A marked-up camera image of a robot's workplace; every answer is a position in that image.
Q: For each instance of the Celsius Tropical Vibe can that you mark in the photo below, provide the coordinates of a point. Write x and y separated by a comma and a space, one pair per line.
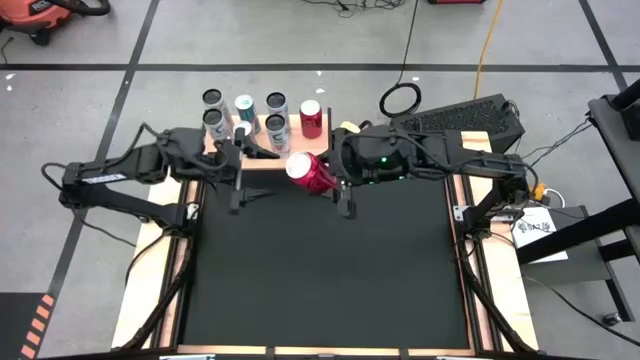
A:
215, 122

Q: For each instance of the red black box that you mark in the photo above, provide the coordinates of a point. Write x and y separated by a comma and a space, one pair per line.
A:
455, 1

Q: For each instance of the orange shop vacuum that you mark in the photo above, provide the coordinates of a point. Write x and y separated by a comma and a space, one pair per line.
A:
35, 15

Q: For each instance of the white Celsius energy drink can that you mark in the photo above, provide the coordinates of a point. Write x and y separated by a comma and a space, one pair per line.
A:
277, 102
212, 96

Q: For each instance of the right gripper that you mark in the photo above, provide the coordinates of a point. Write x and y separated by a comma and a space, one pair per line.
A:
370, 157

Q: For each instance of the yellow power splitter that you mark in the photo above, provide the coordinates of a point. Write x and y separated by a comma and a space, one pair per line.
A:
541, 191

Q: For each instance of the black metal stand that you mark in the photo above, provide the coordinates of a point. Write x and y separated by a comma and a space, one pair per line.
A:
615, 135

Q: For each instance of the Celsius Peach Vibe can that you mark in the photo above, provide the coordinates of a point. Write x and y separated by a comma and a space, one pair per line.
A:
278, 135

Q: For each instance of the blue silver Red Bull can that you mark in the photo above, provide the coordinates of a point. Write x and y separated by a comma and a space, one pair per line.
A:
245, 105
242, 125

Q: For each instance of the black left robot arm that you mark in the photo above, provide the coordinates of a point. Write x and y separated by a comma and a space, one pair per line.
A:
145, 160

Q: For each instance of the red Coca-Cola can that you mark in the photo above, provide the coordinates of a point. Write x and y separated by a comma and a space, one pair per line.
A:
310, 175
311, 120

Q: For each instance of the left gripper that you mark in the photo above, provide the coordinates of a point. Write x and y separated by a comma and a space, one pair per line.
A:
236, 165

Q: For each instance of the black mat orange stripes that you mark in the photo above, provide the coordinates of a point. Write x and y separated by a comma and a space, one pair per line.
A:
15, 325

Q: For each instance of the wooden shelf black metal frame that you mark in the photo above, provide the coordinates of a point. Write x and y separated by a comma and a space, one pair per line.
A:
305, 144

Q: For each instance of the black perforated computer case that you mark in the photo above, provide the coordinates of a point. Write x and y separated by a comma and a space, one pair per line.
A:
465, 117

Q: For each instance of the black aluminium table frame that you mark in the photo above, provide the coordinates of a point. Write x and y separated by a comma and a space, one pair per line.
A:
178, 325

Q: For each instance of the white paper sheet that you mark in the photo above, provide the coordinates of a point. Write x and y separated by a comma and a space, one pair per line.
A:
540, 242

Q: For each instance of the small black caster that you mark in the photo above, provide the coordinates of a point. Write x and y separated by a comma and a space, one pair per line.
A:
611, 318

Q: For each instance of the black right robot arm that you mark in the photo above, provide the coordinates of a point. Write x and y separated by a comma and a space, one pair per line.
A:
475, 160

